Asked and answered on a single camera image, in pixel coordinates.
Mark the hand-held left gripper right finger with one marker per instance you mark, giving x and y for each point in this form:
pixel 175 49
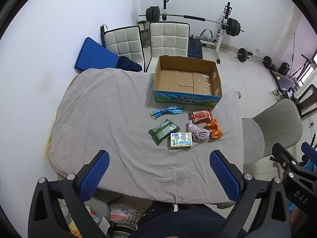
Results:
pixel 224 176

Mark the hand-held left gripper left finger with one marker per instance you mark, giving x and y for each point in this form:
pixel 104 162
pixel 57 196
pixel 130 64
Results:
pixel 95 176

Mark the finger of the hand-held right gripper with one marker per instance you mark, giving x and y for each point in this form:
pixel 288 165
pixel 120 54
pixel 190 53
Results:
pixel 308 148
pixel 282 155

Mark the orange snack packet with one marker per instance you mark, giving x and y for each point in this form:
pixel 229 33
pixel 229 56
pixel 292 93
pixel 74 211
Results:
pixel 216 131

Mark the purple cloth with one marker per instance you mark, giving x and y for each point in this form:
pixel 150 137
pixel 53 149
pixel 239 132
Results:
pixel 198 134

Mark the yellow tissue pack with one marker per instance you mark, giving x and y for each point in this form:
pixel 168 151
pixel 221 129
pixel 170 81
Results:
pixel 180 141

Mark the red snack packet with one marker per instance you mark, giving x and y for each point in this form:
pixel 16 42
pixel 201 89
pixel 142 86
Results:
pixel 201 116

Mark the green snack packet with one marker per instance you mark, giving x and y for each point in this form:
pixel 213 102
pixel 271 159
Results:
pixel 162 130

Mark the blue snack packet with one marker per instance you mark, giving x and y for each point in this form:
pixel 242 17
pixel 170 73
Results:
pixel 163 111

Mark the printed cardboard box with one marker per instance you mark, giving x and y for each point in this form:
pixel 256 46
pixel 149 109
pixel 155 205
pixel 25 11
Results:
pixel 185 79

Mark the grey plastic chair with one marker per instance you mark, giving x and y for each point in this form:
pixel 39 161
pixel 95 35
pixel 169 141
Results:
pixel 277 124

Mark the grey tablecloth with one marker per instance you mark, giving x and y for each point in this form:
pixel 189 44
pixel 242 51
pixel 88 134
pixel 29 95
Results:
pixel 111 129

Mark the brown wooden chair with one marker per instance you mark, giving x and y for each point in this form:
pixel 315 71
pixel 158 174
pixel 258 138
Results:
pixel 309 96

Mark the white shoe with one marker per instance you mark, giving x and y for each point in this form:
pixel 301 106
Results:
pixel 280 97
pixel 275 92

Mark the person's dark sweater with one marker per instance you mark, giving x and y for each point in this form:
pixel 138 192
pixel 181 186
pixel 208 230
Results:
pixel 185 223

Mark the black speaker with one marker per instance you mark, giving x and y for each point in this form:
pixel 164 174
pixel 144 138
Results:
pixel 284 69

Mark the short barbell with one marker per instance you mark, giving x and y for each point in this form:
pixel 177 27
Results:
pixel 244 54

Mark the dark blue cloth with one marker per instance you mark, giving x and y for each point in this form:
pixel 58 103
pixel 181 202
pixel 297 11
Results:
pixel 128 64

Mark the blue foam mat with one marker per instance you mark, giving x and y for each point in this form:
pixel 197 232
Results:
pixel 94 57

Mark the white bench press rack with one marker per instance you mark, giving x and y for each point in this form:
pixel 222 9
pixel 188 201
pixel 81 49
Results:
pixel 220 39

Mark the black bench pad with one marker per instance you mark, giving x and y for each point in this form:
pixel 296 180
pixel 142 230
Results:
pixel 195 47

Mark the white padded chair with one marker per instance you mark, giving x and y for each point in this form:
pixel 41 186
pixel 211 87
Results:
pixel 122 41
pixel 168 38

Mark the dark bin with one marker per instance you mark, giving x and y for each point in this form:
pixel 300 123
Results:
pixel 145 38

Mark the long barbell with black plates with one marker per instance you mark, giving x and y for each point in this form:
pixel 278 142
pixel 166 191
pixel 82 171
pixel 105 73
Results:
pixel 193 17

